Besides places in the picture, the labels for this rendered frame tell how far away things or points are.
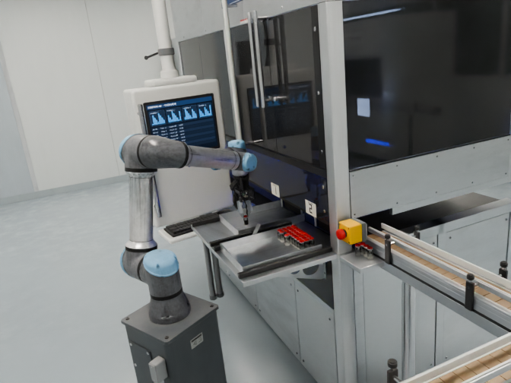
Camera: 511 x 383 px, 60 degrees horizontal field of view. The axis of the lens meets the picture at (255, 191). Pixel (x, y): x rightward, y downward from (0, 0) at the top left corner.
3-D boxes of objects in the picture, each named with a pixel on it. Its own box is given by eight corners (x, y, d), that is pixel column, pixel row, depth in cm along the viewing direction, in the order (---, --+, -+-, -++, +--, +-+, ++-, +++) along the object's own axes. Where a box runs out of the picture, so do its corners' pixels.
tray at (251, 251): (291, 231, 199) (290, 224, 198) (322, 252, 176) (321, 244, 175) (220, 251, 187) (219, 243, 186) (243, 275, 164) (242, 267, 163)
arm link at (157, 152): (159, 134, 142) (260, 149, 178) (140, 133, 149) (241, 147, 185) (155, 170, 143) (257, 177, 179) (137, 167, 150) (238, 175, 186)
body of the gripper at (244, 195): (240, 204, 195) (236, 178, 192) (233, 199, 203) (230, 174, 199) (256, 200, 198) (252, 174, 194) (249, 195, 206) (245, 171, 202)
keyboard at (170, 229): (228, 210, 257) (228, 207, 256) (240, 216, 245) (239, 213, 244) (163, 230, 238) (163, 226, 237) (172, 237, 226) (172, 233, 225)
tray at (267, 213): (280, 206, 233) (280, 200, 232) (304, 220, 210) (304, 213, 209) (220, 220, 221) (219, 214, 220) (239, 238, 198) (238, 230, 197)
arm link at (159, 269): (161, 301, 150) (155, 265, 146) (140, 289, 159) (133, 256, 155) (188, 286, 158) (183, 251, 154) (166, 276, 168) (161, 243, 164)
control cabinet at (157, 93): (220, 199, 281) (204, 72, 258) (235, 206, 265) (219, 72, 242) (144, 220, 257) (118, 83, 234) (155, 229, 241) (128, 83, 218)
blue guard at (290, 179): (194, 149, 346) (191, 126, 340) (329, 222, 174) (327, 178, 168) (193, 149, 346) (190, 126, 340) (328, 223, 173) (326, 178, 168)
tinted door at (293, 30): (278, 152, 206) (267, 18, 189) (328, 169, 168) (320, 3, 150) (277, 152, 206) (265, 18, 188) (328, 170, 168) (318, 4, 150)
